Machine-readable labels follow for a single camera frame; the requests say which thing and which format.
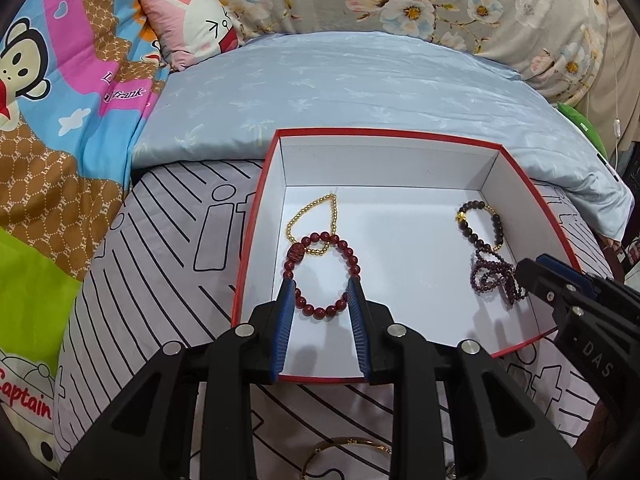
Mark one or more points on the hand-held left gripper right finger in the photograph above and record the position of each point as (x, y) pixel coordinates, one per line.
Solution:
(359, 332)

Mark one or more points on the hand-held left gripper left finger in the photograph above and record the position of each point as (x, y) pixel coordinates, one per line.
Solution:
(280, 332)

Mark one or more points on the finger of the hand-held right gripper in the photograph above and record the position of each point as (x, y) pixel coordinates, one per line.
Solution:
(537, 275)
(560, 266)

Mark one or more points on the red cardboard box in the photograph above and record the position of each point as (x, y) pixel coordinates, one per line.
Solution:
(410, 265)

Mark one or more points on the gold bangle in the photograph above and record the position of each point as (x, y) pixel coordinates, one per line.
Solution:
(350, 441)

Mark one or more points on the striped lilac bed sheet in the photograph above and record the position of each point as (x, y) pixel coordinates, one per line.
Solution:
(165, 270)

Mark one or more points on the green plush item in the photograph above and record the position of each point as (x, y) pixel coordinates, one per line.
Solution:
(582, 125)

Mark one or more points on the beige curtain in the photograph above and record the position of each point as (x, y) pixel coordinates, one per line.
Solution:
(622, 60)

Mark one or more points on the light blue pillow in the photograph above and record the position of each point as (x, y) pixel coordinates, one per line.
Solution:
(350, 85)

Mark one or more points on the pink bunny pillow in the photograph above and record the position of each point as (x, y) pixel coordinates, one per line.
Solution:
(195, 20)

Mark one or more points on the cartoon monkey blanket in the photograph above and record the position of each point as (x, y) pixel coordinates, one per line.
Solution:
(75, 70)

